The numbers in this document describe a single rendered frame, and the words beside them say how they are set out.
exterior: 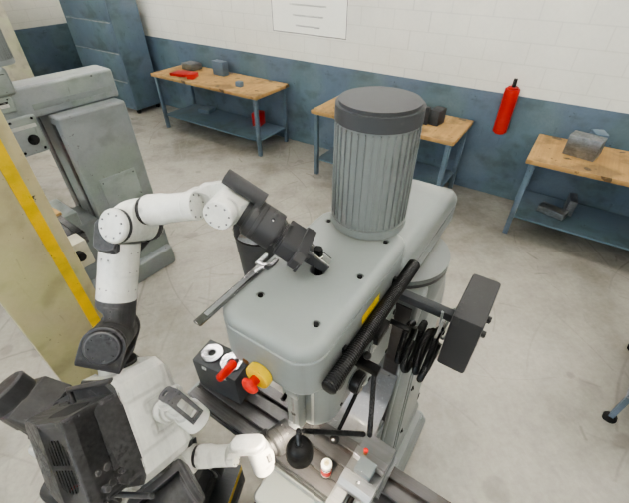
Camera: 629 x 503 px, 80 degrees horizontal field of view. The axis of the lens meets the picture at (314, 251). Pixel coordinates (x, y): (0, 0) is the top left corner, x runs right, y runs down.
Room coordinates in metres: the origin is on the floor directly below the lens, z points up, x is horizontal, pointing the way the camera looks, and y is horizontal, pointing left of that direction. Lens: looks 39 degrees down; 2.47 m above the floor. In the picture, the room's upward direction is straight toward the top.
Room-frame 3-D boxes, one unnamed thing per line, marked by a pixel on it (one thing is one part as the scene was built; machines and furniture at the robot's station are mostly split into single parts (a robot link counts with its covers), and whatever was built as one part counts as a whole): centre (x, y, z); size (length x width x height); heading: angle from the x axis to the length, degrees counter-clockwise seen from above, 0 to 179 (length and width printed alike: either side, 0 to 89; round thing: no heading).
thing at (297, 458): (0.42, 0.04, 1.48); 0.07 x 0.07 x 0.06
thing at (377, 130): (0.85, -0.15, 2.05); 0.20 x 0.20 x 0.32
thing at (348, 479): (0.48, -0.15, 1.03); 0.12 x 0.06 x 0.04; 56
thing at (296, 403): (0.55, 0.05, 1.44); 0.04 x 0.04 x 0.21; 56
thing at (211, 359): (0.93, 0.39, 1.04); 0.22 x 0.12 x 0.20; 63
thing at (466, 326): (0.71, -0.45, 1.62); 0.20 x 0.09 x 0.21; 146
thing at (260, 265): (0.58, 0.17, 1.89); 0.24 x 0.04 x 0.01; 148
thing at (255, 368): (0.45, 0.12, 1.76); 0.06 x 0.02 x 0.06; 56
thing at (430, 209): (1.06, -0.28, 1.66); 0.80 x 0.23 x 0.20; 146
